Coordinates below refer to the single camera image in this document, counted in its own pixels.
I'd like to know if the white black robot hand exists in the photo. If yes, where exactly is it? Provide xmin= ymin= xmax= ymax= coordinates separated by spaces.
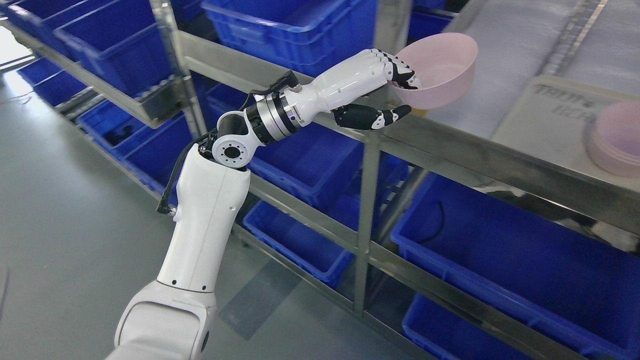
xmin=283 ymin=48 xmax=422 ymax=131

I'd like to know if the pink ikea bowl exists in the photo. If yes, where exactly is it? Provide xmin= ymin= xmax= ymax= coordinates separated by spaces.
xmin=390 ymin=32 xmax=479 ymax=110

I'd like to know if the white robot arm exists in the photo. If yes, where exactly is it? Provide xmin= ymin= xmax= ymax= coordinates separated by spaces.
xmin=108 ymin=71 xmax=302 ymax=360

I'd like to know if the blue bin lower shelf left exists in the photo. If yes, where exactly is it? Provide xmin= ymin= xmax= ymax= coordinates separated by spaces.
xmin=200 ymin=82 xmax=411 ymax=211

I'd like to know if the blue bin shelf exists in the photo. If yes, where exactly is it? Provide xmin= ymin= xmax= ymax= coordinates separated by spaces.
xmin=391 ymin=173 xmax=640 ymax=360
xmin=200 ymin=82 xmax=411 ymax=211
xmin=242 ymin=200 xmax=355 ymax=289
xmin=401 ymin=293 xmax=530 ymax=360

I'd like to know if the stainless steel shelf rack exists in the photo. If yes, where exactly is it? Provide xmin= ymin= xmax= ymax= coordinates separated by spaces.
xmin=0 ymin=0 xmax=640 ymax=360

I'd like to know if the blue bin bottom shelf left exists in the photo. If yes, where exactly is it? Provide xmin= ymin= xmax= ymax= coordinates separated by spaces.
xmin=242 ymin=200 xmax=355 ymax=289

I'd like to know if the stack of pink bowls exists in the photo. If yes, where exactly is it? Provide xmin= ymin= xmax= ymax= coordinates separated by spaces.
xmin=586 ymin=101 xmax=640 ymax=178

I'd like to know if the blue bin bottom shelf centre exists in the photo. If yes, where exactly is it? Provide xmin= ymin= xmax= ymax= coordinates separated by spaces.
xmin=401 ymin=293 xmax=530 ymax=360

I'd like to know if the blue bin lower shelf centre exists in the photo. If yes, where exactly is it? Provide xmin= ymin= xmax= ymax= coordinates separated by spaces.
xmin=391 ymin=173 xmax=640 ymax=360

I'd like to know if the large blue crate upper left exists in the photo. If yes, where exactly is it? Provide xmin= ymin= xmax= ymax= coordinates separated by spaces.
xmin=201 ymin=0 xmax=378 ymax=76

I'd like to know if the beige plastic tray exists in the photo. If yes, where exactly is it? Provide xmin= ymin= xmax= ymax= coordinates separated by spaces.
xmin=491 ymin=75 xmax=640 ymax=192

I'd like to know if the white foam sheet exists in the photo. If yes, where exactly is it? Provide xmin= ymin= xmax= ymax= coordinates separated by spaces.
xmin=427 ymin=0 xmax=640 ymax=138

